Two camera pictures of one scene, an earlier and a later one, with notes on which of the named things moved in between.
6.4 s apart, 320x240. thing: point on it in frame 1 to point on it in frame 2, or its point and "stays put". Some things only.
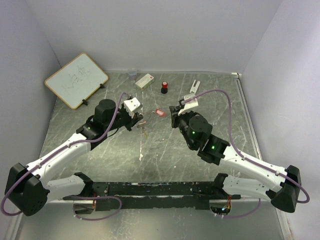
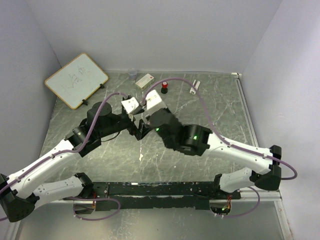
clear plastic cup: x=132 y=73 stays put
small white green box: x=145 y=82 stays put
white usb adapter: x=194 y=89 stays put
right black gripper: x=175 y=117 to x=167 y=110
